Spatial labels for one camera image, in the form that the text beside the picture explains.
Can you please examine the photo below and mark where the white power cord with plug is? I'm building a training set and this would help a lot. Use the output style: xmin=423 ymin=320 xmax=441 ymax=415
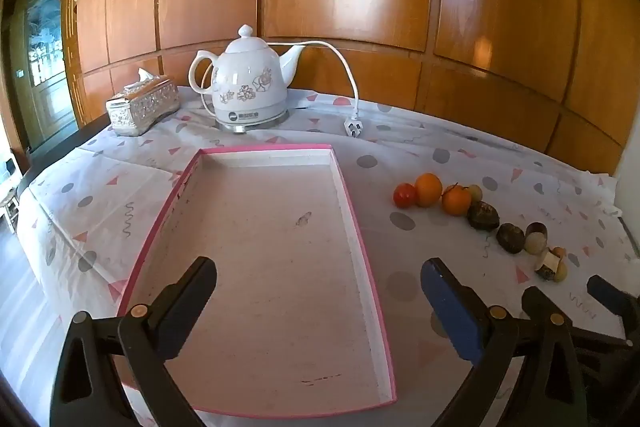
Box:
xmin=267 ymin=39 xmax=365 ymax=138

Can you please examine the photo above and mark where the white floral ceramic kettle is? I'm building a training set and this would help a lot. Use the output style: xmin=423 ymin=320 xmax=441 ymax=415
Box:
xmin=189 ymin=24 xmax=307 ymax=124

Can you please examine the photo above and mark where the wooden glass door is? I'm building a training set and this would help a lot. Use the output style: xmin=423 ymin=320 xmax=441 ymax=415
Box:
xmin=0 ymin=0 xmax=81 ymax=150

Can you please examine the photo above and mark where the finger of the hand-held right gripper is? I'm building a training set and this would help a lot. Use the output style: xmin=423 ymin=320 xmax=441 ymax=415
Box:
xmin=567 ymin=326 xmax=635 ymax=350
xmin=586 ymin=274 xmax=640 ymax=338

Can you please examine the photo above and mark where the silver embossed tissue box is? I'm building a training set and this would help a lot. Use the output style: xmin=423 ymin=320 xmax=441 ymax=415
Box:
xmin=105 ymin=68 xmax=180 ymax=138

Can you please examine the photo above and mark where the tangerine with stem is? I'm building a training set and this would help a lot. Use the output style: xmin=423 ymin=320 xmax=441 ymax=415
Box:
xmin=441 ymin=184 xmax=472 ymax=216

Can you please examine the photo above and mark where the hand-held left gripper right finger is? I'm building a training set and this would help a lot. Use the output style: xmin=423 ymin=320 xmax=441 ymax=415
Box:
xmin=421 ymin=257 xmax=589 ymax=427

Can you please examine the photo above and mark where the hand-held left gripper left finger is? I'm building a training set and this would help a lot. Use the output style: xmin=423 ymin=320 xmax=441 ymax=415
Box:
xmin=50 ymin=256 xmax=218 ymax=427

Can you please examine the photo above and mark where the white patterned tablecloth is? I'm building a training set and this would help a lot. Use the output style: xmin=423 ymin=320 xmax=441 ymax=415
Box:
xmin=17 ymin=84 xmax=640 ymax=427

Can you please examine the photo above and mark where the small wooden stool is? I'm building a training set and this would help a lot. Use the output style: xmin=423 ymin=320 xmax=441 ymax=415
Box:
xmin=0 ymin=189 xmax=22 ymax=235

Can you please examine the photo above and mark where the silver kettle base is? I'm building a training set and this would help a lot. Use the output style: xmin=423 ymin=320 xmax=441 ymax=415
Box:
xmin=216 ymin=107 xmax=292 ymax=134

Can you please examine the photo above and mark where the large orange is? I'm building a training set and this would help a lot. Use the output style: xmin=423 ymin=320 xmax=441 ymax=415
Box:
xmin=415 ymin=173 xmax=444 ymax=208

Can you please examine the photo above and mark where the pink-rimmed shallow tray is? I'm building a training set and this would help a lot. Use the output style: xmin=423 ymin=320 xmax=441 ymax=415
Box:
xmin=116 ymin=145 xmax=399 ymax=420

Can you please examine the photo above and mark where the red tomato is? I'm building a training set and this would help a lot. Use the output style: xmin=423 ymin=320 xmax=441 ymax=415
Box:
xmin=393 ymin=183 xmax=417 ymax=209

